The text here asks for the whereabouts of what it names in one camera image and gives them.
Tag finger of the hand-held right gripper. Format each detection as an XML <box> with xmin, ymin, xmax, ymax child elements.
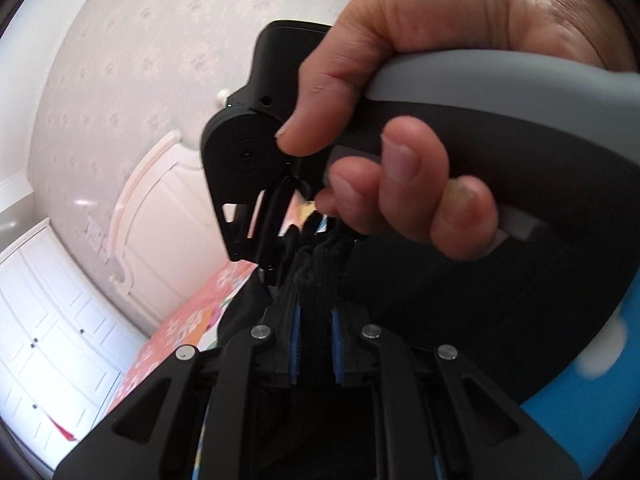
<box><xmin>220</xmin><ymin>175</ymin><xmax>296</xmax><ymax>287</ymax></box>

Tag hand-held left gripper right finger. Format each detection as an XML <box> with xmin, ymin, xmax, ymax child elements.
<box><xmin>330</xmin><ymin>305</ymin><xmax>584</xmax><ymax>480</ymax></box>

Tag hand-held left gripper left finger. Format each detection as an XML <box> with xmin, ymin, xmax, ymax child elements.
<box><xmin>52</xmin><ymin>302</ymin><xmax>301</xmax><ymax>480</ymax></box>

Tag black pants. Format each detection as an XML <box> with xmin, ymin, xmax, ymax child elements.
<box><xmin>216</xmin><ymin>210</ymin><xmax>640</xmax><ymax>480</ymax></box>

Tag person's right hand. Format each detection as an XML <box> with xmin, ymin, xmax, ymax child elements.
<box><xmin>276</xmin><ymin>0</ymin><xmax>617</xmax><ymax>262</ymax></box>

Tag white wooden headboard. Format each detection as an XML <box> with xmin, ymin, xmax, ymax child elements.
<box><xmin>107</xmin><ymin>89</ymin><xmax>261</xmax><ymax>327</ymax></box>

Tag pink floral bedsheet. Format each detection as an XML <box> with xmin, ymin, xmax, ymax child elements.
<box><xmin>97</xmin><ymin>260</ymin><xmax>262</xmax><ymax>422</ymax></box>

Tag white wardrobe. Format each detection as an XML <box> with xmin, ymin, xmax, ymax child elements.
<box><xmin>0</xmin><ymin>220</ymin><xmax>152</xmax><ymax>472</ymax></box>

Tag paper note on wall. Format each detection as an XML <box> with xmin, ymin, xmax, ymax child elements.
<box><xmin>84</xmin><ymin>214</ymin><xmax>109</xmax><ymax>262</ymax></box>

